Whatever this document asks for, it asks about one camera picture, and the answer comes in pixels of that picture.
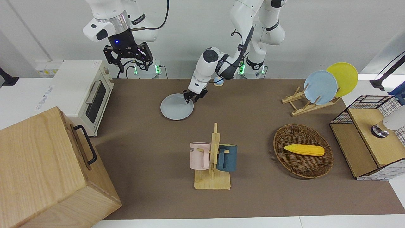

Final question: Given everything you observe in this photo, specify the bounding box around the white power outlet strip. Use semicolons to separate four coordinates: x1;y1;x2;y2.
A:
35;62;62;76

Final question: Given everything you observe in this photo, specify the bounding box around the yellow plate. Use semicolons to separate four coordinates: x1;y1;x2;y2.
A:
326;62;358;97

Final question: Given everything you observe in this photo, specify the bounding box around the gray round plate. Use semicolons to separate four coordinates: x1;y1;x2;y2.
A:
160;93;194;121

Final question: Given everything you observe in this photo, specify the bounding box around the wooden plate rack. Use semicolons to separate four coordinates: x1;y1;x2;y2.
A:
282;86;342;117

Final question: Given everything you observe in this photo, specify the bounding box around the teal mug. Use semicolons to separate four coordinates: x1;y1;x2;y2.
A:
216;144;238;172

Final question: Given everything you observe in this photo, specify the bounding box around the black cabinet drawer handle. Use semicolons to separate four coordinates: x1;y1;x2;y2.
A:
73;125;97;165

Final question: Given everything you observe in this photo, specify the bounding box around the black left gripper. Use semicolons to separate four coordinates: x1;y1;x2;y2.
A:
184;89;208;104

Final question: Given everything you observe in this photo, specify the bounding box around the wire and wood shelf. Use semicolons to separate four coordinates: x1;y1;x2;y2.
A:
329;95;405;181

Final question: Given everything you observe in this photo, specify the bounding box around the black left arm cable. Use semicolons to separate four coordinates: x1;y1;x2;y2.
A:
221;27;255;72

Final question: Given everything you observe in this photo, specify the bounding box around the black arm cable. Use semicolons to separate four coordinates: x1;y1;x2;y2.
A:
221;27;255;72
130;0;170;32

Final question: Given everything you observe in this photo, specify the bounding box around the white camera with silver lens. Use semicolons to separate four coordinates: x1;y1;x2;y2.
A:
371;104;405;139

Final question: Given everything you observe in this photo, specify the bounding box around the light blue plate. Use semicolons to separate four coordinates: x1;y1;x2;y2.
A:
304;70;338;105

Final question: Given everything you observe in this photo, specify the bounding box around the yellow corn cob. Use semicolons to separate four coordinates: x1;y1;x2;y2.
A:
283;144;325;157

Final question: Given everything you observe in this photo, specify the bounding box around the round wicker basket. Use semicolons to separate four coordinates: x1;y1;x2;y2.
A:
273;124;334;179

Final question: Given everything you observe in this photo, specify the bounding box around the white toaster oven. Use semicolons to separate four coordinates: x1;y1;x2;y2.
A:
36;60;115;137

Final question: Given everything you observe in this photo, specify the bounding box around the wooden drawer cabinet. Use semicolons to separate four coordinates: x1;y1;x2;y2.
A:
0;106;122;228

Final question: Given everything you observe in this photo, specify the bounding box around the brown table mat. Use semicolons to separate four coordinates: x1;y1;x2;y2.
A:
90;78;405;220

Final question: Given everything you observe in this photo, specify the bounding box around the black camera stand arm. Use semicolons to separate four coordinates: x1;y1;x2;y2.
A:
370;51;405;91
0;67;19;88

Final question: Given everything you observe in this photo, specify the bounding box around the pink mug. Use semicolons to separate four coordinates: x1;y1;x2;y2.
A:
190;142;211;170

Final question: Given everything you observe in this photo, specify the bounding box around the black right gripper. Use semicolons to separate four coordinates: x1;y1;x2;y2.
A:
104;29;154;72

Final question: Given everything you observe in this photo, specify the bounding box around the wooden mug rack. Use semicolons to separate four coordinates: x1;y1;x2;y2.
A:
194;123;231;190

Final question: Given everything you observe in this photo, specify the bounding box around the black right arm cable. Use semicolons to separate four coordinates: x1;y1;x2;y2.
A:
130;0;170;32

